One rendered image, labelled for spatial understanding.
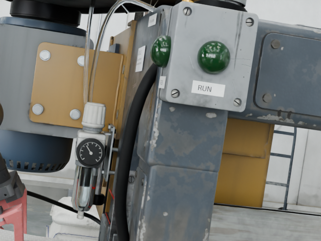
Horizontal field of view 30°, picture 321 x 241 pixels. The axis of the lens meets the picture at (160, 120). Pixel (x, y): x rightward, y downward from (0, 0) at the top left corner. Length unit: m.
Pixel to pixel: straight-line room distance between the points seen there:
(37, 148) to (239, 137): 0.34
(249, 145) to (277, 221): 0.12
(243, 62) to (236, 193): 0.40
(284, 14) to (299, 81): 5.59
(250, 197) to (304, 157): 5.42
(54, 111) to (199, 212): 0.41
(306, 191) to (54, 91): 5.56
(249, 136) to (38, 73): 0.34
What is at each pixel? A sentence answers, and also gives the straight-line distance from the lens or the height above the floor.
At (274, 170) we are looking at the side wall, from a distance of 6.23.
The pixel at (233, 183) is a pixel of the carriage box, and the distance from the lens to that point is 0.92.
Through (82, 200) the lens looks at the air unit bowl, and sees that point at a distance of 0.80.
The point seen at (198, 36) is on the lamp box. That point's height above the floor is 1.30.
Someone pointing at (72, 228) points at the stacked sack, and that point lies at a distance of 3.68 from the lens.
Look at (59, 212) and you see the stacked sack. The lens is 3.54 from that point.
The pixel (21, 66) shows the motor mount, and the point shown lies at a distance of 0.96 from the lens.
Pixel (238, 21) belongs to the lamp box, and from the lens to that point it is 0.55.
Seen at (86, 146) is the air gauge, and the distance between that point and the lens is 0.77.
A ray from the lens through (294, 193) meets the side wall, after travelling 6.35.
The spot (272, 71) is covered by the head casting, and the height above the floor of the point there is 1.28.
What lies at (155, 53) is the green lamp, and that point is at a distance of 0.54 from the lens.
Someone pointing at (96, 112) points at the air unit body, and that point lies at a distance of 0.78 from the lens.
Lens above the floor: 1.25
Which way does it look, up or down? 3 degrees down
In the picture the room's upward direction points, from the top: 8 degrees clockwise
